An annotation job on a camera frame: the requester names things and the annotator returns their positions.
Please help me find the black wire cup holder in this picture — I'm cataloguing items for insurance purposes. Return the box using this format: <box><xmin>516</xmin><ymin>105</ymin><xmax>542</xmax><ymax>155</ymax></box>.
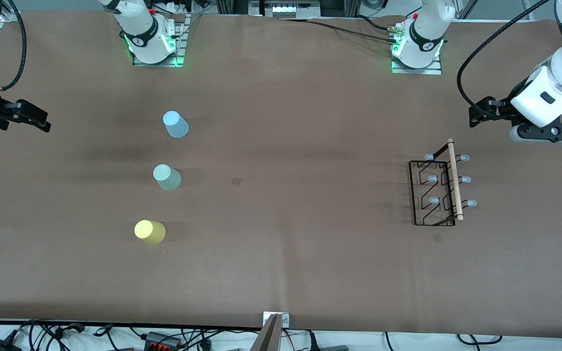
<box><xmin>409</xmin><ymin>138</ymin><xmax>478</xmax><ymax>227</ymax></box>

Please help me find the pale green plastic cup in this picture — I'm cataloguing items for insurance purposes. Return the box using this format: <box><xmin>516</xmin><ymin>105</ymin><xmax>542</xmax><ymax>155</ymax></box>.
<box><xmin>153</xmin><ymin>164</ymin><xmax>182</xmax><ymax>191</ymax></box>

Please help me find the yellow plastic cup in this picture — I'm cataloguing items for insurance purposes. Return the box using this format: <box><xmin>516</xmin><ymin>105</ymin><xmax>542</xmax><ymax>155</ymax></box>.
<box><xmin>134</xmin><ymin>220</ymin><xmax>166</xmax><ymax>245</ymax></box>

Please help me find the light blue plastic cup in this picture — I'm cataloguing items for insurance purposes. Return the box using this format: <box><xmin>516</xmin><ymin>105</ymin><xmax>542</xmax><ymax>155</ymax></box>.
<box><xmin>162</xmin><ymin>111</ymin><xmax>190</xmax><ymax>139</ymax></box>

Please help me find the brown table cover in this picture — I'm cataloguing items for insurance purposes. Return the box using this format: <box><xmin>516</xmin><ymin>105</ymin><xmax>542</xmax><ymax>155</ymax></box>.
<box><xmin>0</xmin><ymin>11</ymin><xmax>562</xmax><ymax>338</ymax></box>

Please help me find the white power strip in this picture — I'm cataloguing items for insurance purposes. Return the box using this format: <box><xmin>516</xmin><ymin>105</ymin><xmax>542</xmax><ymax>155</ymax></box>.
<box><xmin>265</xmin><ymin>0</ymin><xmax>321</xmax><ymax>19</ymax></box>

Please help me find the black box with orange connectors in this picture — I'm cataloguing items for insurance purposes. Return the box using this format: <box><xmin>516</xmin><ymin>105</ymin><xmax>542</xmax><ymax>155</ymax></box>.
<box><xmin>144</xmin><ymin>331</ymin><xmax>180</xmax><ymax>350</ymax></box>

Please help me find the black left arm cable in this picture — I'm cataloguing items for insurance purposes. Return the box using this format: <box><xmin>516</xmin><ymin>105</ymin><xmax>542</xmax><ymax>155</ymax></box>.
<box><xmin>457</xmin><ymin>0</ymin><xmax>551</xmax><ymax>109</ymax></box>

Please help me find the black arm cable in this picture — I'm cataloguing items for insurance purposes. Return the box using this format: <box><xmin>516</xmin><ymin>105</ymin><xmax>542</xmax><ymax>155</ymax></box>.
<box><xmin>457</xmin><ymin>0</ymin><xmax>551</xmax><ymax>109</ymax></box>
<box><xmin>0</xmin><ymin>0</ymin><xmax>28</xmax><ymax>92</ymax></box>

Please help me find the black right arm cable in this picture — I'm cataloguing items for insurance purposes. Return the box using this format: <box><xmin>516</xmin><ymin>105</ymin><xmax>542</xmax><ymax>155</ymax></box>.
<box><xmin>0</xmin><ymin>0</ymin><xmax>28</xmax><ymax>92</ymax></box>

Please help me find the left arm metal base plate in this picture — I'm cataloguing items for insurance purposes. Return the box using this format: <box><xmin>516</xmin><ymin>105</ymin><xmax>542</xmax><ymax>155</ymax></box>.
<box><xmin>391</xmin><ymin>55</ymin><xmax>443</xmax><ymax>75</ymax></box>

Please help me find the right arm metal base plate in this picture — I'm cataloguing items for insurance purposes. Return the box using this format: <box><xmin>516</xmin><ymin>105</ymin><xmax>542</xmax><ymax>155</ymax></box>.
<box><xmin>132</xmin><ymin>14</ymin><xmax>187</xmax><ymax>67</ymax></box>

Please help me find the thin black table cable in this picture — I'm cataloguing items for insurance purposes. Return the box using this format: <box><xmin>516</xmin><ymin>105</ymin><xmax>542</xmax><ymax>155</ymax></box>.
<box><xmin>357</xmin><ymin>15</ymin><xmax>396</xmax><ymax>32</ymax></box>

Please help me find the black braided table cable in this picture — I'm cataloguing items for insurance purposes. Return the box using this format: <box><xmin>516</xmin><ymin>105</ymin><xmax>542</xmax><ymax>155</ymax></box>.
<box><xmin>281</xmin><ymin>18</ymin><xmax>399</xmax><ymax>44</ymax></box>

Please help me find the black looped cable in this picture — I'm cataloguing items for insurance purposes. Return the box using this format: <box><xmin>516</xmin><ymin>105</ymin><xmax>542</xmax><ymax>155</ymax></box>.
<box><xmin>457</xmin><ymin>333</ymin><xmax>503</xmax><ymax>345</ymax></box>

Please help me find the camera mount post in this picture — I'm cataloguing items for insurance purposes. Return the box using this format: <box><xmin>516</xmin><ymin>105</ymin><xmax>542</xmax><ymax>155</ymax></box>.
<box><xmin>250</xmin><ymin>312</ymin><xmax>290</xmax><ymax>351</ymax></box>

